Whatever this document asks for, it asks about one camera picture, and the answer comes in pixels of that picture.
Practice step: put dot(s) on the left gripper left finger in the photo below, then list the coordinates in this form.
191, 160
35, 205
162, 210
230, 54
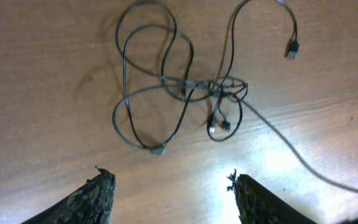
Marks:
91, 203

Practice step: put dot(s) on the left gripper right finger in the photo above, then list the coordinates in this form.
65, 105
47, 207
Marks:
257, 205

